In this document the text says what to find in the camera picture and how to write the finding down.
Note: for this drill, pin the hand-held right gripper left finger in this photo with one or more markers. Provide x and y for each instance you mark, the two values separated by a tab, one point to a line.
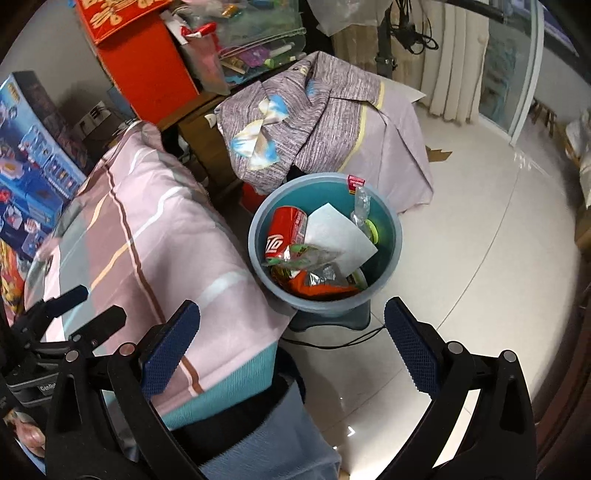
171	350

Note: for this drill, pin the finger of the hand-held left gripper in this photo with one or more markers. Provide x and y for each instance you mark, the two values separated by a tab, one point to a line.
69	296
106	323

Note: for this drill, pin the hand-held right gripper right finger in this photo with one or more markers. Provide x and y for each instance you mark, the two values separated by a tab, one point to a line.
411	346

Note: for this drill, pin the blue round bin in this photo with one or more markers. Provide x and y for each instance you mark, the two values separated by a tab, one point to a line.
388	233

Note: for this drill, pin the orange wrapper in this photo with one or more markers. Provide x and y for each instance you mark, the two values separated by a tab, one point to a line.
304	284

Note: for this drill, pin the white paper napkin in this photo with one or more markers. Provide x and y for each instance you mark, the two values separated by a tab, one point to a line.
337	240

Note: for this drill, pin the red foil snack bag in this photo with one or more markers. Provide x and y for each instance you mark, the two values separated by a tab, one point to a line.
279	273

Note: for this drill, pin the clear plastic bottle blue label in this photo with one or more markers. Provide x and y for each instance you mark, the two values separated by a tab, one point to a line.
361	203

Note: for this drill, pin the red soda can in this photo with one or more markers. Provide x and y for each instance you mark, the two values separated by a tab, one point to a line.
284	230

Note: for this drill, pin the person's left hand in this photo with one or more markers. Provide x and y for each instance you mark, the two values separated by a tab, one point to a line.
23	436

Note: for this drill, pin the dark plastic stool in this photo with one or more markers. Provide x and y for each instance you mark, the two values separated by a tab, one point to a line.
323	321

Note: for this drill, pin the pink grey checked tablecloth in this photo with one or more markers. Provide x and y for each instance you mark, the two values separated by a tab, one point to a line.
161	240

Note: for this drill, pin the large blue toy box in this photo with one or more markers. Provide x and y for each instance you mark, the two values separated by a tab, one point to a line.
37	175

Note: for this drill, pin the person's blue grey pants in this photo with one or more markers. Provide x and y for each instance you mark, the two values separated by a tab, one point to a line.
286	443

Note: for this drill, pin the white power strip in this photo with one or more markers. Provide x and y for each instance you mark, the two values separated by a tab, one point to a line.
94	117

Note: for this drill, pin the brown cardboard box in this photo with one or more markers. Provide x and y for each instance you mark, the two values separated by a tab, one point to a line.
203	138

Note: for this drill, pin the purple striped cloth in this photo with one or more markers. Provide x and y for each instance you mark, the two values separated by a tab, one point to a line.
332	124

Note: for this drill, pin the flat cardboard sheet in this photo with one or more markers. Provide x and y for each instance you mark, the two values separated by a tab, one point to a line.
406	90

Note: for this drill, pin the white cloth bundle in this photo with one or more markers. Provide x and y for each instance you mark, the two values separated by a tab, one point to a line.
581	152

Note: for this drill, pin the small wooden stool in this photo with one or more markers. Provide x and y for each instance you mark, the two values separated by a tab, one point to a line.
545	113

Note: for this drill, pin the red festive gift box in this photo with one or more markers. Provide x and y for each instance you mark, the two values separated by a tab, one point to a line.
120	16

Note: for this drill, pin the cream curtain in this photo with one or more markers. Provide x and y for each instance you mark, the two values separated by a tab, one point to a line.
457	60

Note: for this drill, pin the glass sliding door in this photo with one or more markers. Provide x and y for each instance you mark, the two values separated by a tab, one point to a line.
503	69

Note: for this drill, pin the black tripod stand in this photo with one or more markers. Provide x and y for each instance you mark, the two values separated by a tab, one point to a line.
385	41

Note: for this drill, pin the clear plastic storage box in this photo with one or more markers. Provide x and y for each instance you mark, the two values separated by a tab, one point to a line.
258	41

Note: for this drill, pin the clear plastic sheeting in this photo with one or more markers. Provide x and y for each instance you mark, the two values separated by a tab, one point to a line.
341	14

